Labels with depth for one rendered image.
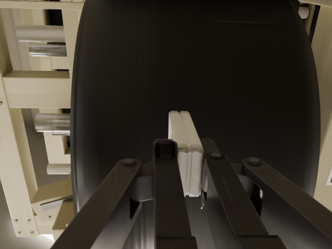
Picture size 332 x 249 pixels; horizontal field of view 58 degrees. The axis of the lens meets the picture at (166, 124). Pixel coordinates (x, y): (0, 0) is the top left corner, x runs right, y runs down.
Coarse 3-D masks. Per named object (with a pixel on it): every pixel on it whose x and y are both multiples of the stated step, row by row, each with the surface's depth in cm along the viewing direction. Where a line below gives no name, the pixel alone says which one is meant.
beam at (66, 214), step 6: (66, 204) 104; (72, 204) 105; (60, 210) 102; (66, 210) 102; (72, 210) 102; (60, 216) 99; (66, 216) 99; (72, 216) 99; (54, 222) 97; (60, 222) 97; (66, 222) 97; (54, 228) 95; (60, 228) 95; (54, 234) 95; (60, 234) 95; (54, 240) 96
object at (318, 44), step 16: (320, 16) 54; (320, 32) 54; (320, 48) 54; (320, 64) 54; (320, 80) 54; (320, 96) 54; (320, 144) 54; (320, 160) 54; (320, 176) 56; (320, 192) 57
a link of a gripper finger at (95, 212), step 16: (128, 160) 15; (112, 176) 13; (128, 176) 13; (96, 192) 12; (112, 192) 12; (128, 192) 13; (96, 208) 11; (112, 208) 11; (128, 208) 13; (80, 224) 10; (96, 224) 10; (112, 224) 11; (128, 224) 13; (64, 240) 9; (80, 240) 10; (96, 240) 10; (112, 240) 11
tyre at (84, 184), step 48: (96, 0) 37; (144, 0) 34; (192, 0) 35; (240, 0) 35; (288, 0) 38; (96, 48) 33; (144, 48) 32; (192, 48) 32; (240, 48) 32; (288, 48) 33; (96, 96) 31; (144, 96) 30; (192, 96) 31; (240, 96) 31; (288, 96) 31; (96, 144) 31; (144, 144) 30; (240, 144) 31; (288, 144) 31; (144, 240) 33
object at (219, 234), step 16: (208, 160) 15; (224, 160) 15; (208, 176) 14; (224, 176) 14; (208, 192) 14; (224, 192) 12; (240, 192) 12; (208, 208) 14; (224, 208) 11; (240, 208) 11; (224, 224) 11; (240, 224) 10; (256, 224) 10; (224, 240) 11; (240, 240) 9; (256, 240) 9; (272, 240) 9
